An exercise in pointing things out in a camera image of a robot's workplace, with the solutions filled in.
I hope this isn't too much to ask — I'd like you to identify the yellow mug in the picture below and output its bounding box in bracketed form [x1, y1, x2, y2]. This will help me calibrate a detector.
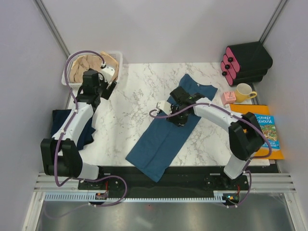
[234, 83, 257, 103]

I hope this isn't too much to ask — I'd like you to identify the white plastic basket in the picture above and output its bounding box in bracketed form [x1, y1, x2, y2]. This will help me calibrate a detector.
[62, 51, 123, 89]

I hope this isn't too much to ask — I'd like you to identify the orange folder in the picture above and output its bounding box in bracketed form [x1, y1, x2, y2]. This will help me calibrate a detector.
[226, 104, 284, 160]

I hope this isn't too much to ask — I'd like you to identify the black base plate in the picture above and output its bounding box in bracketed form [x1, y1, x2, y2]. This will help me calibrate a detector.
[78, 167, 249, 198]

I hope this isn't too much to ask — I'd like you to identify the blue t shirt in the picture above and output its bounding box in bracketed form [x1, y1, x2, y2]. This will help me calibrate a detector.
[125, 73, 218, 183]

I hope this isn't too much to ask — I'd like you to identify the aluminium rail frame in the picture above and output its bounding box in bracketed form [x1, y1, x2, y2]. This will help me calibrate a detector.
[21, 172, 301, 231]

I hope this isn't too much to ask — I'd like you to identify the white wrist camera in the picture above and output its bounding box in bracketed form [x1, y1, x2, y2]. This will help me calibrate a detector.
[156, 101, 172, 115]
[99, 64, 116, 83]

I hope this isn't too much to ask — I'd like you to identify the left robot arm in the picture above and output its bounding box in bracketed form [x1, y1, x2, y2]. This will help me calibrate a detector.
[40, 65, 117, 189]

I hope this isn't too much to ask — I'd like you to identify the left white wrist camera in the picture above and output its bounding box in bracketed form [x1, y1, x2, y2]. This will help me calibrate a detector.
[99, 64, 116, 83]

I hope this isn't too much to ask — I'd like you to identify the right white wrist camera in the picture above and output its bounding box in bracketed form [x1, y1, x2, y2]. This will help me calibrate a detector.
[156, 101, 172, 115]

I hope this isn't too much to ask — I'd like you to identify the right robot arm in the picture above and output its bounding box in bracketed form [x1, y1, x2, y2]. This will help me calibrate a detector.
[157, 87, 265, 190]

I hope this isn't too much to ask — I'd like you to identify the black pink drawer unit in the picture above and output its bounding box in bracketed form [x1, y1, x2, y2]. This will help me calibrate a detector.
[220, 41, 273, 86]

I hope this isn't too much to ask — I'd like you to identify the pink cube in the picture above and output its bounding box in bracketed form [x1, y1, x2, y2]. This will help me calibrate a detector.
[221, 91, 236, 105]

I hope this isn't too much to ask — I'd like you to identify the white cable duct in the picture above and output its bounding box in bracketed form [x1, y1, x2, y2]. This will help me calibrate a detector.
[44, 192, 230, 203]

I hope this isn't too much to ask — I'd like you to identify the blue treehouse book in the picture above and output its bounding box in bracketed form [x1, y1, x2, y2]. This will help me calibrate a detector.
[255, 114, 280, 150]

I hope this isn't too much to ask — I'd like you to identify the folded navy t shirt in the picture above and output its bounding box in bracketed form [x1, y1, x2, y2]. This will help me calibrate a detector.
[50, 109, 96, 151]

